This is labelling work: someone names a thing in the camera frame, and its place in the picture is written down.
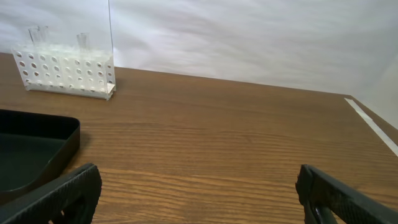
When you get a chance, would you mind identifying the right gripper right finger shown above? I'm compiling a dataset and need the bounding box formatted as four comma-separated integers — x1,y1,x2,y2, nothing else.
295,164,398,224

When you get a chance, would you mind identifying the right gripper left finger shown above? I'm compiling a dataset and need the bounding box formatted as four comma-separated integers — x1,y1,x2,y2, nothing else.
0,162,103,224

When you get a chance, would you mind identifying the clear test tube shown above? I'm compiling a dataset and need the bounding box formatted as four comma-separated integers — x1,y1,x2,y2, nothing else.
27,27,40,46
76,32,90,52

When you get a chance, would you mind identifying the white test tube rack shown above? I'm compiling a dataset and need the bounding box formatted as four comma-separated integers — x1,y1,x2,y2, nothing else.
11,42,117,101

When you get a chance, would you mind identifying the black tray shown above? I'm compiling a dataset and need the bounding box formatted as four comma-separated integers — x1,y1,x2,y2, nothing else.
0,108,81,205

